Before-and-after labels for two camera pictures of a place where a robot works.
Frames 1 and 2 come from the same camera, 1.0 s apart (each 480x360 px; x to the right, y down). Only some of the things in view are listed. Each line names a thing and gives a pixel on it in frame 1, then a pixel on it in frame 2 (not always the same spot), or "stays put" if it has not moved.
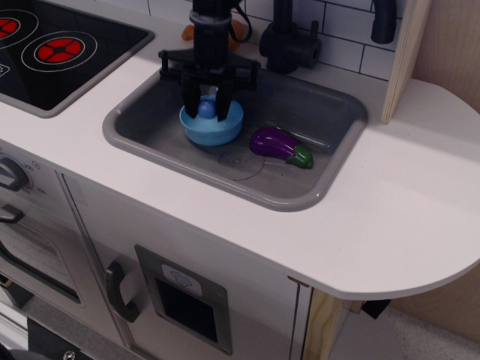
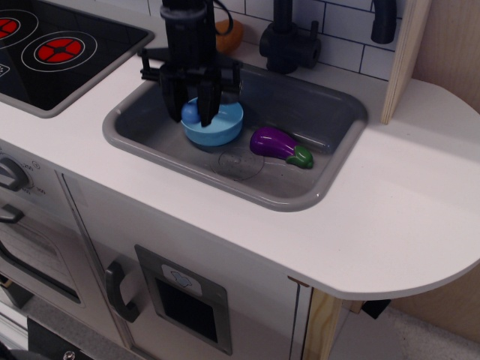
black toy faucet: [286, 50] stays put
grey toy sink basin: [326, 117] stays put
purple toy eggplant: [275, 142] stays put
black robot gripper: [210, 58] → [190, 48]
